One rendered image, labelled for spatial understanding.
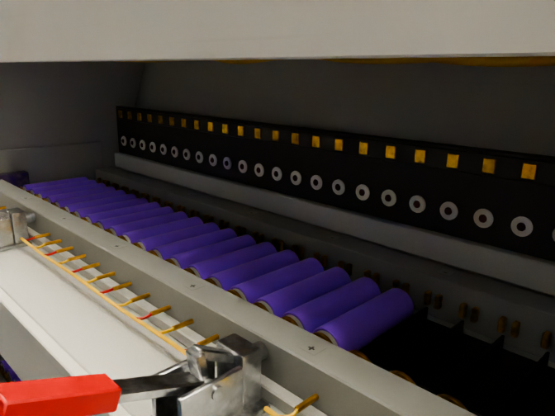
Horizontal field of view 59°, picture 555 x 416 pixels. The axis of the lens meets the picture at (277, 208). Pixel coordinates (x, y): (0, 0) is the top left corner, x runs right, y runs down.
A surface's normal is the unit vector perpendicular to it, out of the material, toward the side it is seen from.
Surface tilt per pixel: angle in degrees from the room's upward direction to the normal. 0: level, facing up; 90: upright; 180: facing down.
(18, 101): 90
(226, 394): 90
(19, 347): 108
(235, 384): 90
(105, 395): 90
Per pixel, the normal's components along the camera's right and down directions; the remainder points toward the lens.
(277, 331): 0.01, -0.96
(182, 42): -0.71, 0.18
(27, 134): 0.70, 0.20
